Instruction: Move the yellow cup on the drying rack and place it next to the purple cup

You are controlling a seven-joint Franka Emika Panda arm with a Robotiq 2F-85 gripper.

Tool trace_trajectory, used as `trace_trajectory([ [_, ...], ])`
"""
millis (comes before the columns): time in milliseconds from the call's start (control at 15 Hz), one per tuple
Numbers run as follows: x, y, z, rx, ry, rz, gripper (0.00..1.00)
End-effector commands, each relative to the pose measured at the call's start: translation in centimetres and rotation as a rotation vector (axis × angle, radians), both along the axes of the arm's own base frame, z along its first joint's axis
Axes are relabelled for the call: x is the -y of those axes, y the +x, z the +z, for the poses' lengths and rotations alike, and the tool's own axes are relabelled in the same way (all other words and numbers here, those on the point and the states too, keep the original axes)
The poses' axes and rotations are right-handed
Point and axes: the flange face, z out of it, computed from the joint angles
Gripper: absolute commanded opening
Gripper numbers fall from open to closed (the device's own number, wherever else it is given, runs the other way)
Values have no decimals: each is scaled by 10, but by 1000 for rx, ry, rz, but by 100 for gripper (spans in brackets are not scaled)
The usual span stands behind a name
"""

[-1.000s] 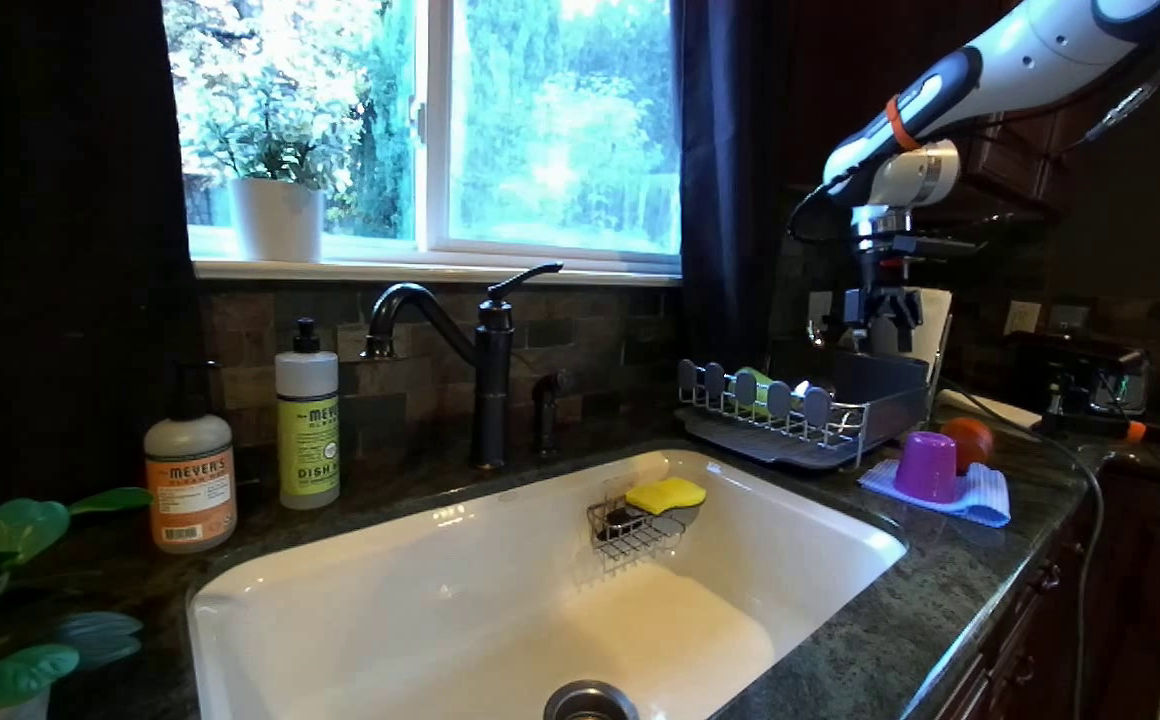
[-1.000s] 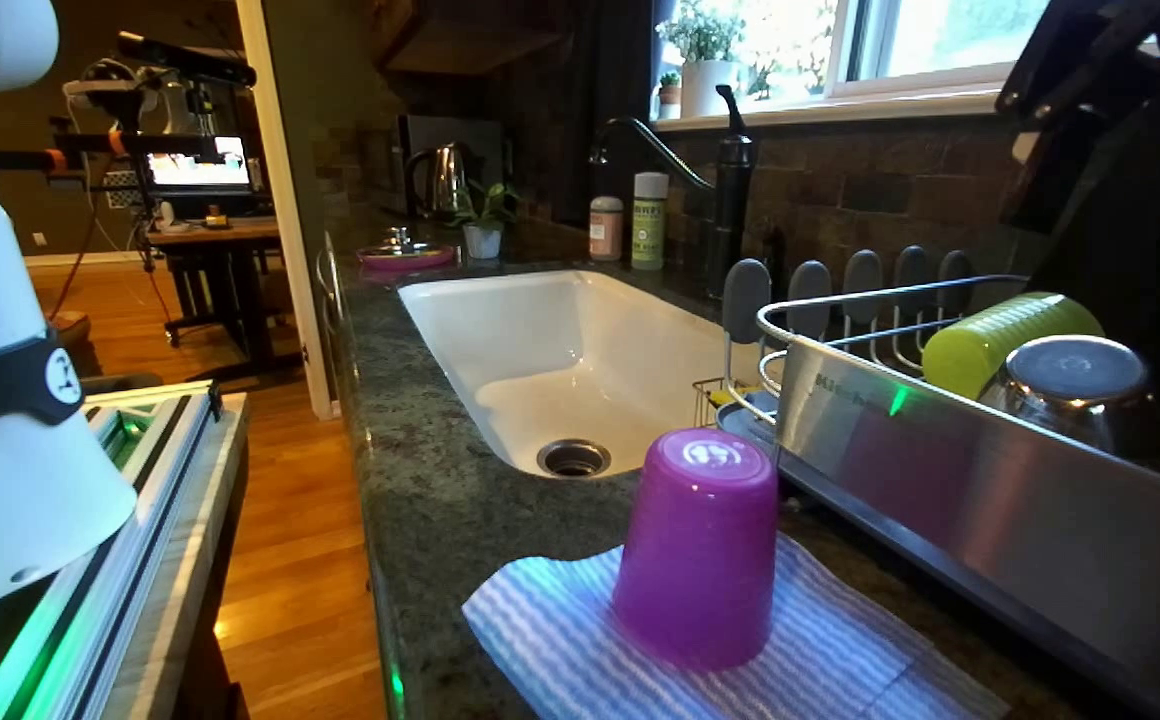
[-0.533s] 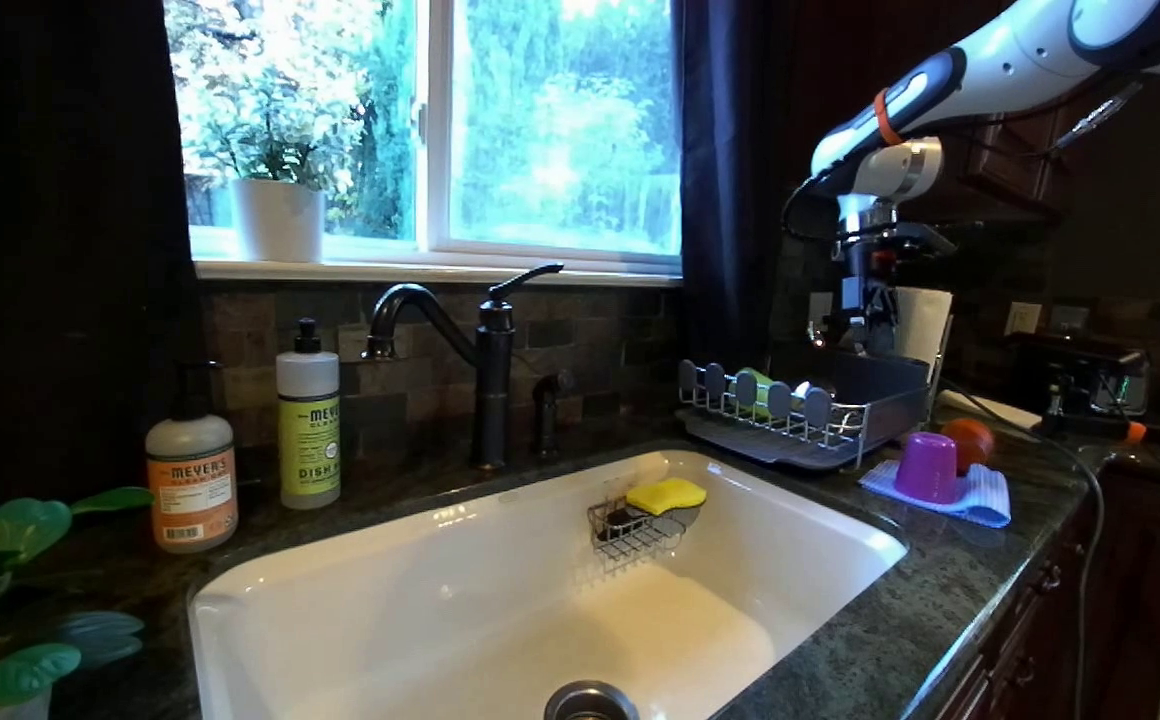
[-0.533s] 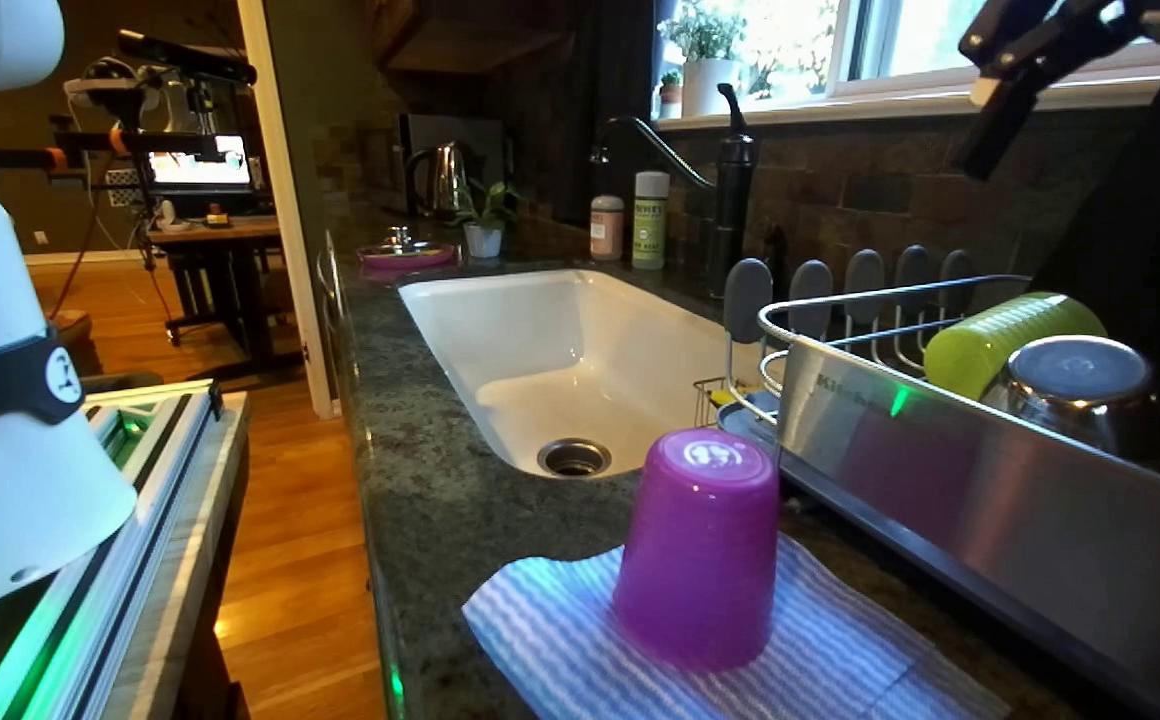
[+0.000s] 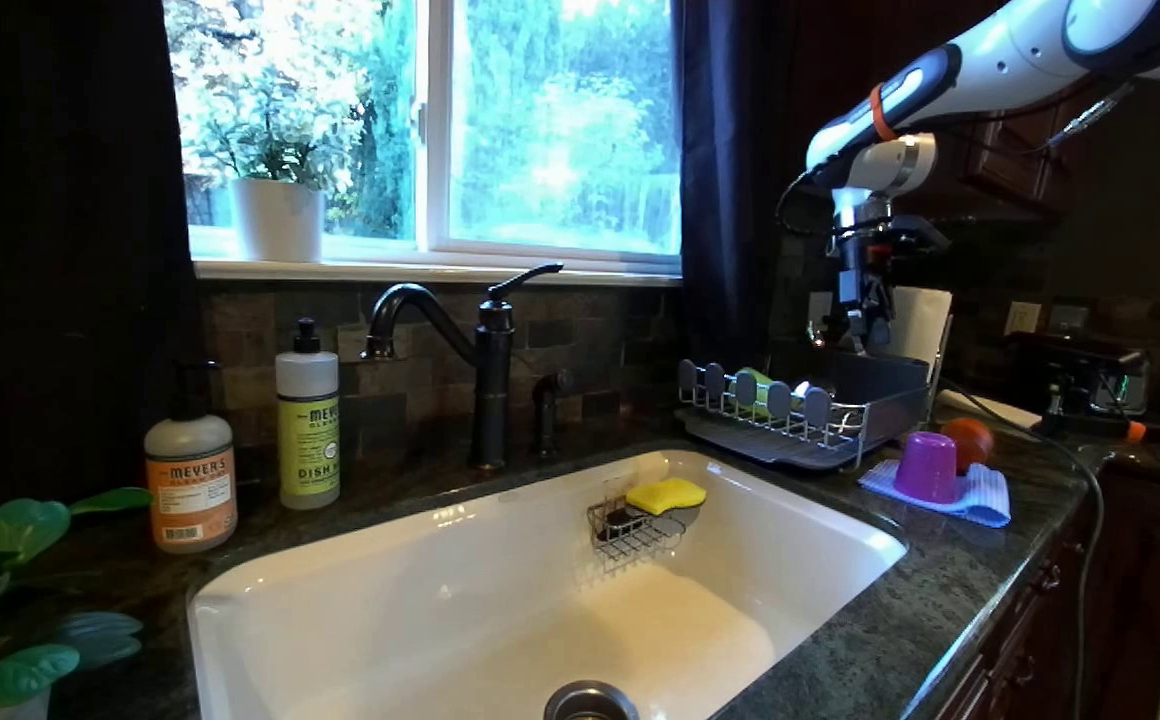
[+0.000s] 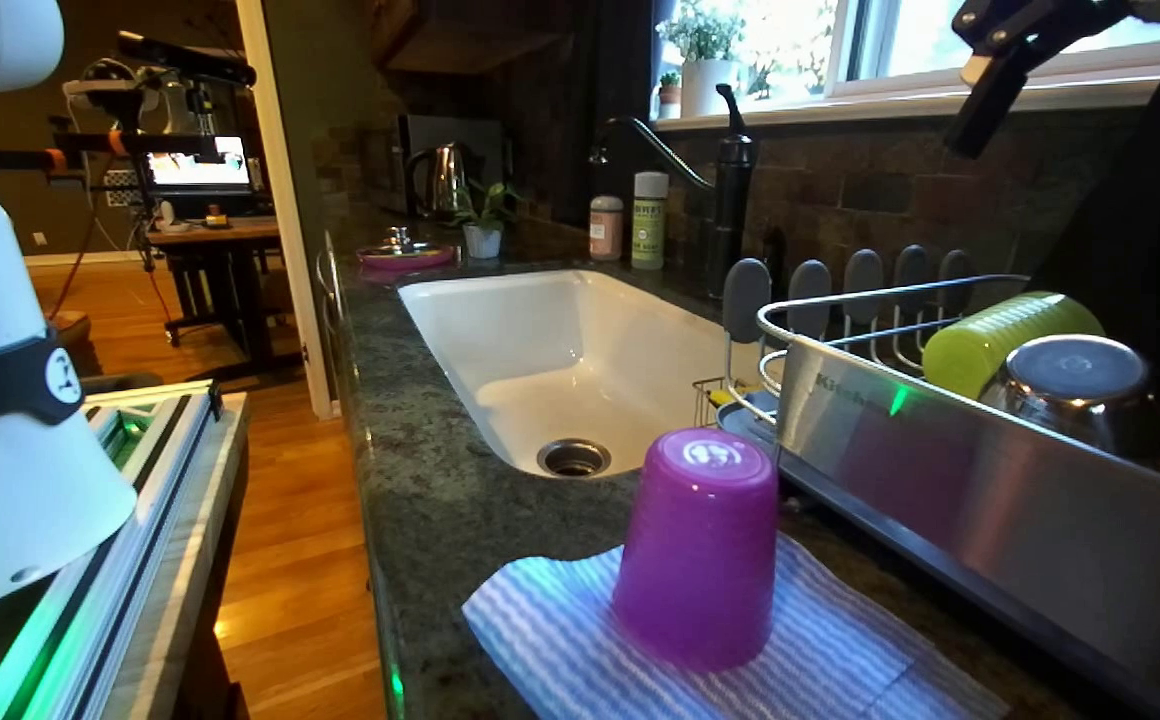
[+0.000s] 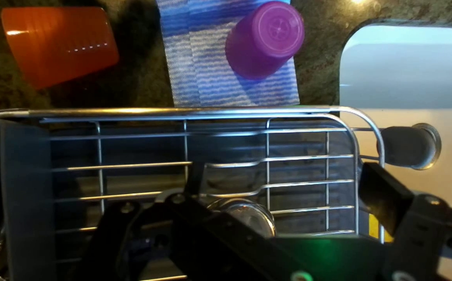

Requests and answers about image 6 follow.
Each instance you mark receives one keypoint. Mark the blue striped dish cloth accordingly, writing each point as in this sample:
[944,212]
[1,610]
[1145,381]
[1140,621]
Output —
[553,640]

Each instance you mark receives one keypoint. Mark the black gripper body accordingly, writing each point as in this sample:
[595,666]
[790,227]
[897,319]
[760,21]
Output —
[1026,21]

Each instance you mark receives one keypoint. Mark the windowsill plant in white pot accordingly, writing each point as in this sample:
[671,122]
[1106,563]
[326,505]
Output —
[701,73]

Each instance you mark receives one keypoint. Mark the pink tray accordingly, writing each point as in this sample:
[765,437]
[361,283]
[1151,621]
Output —
[407,263]

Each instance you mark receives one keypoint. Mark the aluminium robot mounting platform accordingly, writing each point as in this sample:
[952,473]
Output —
[155,573]

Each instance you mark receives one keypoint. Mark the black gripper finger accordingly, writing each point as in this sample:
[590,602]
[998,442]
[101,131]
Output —
[982,107]

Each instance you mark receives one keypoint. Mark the black bar with orange clamp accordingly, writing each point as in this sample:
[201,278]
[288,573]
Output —
[23,157]

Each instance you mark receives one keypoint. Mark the yellow-green plastic cup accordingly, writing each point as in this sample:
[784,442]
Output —
[1000,342]

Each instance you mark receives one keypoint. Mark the yellow sponge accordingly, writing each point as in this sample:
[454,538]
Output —
[724,399]

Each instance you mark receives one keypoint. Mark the black kitchen faucet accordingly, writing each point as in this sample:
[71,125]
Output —
[732,172]

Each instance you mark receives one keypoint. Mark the metal sink drain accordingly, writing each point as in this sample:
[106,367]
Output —
[572,456]

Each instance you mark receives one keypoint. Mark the purple plastic cup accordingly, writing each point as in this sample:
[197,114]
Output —
[699,563]

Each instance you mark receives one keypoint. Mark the small plant in white pot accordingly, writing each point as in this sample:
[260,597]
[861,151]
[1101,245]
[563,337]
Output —
[483,238]

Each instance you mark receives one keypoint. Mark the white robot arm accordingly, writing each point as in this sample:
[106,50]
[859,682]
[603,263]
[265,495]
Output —
[6,464]

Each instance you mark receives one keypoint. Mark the laptop screen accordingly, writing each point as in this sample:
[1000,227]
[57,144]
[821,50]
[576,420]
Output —
[201,167]

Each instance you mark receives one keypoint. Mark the white kitchen sink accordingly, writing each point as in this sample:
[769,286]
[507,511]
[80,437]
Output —
[541,332]

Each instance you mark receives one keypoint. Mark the green soap bottle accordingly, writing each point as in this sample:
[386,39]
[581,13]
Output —
[648,227]

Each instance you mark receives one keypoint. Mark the wooden desk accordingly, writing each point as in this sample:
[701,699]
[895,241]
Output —
[214,232]

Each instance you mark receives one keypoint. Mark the stainless steel bowl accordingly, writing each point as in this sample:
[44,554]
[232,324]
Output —
[1074,386]

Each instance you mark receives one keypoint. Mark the steel kettle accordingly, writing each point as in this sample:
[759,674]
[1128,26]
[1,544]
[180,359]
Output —
[442,182]

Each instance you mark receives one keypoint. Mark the stainless steel drying rack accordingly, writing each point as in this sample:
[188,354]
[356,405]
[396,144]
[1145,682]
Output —
[1005,520]

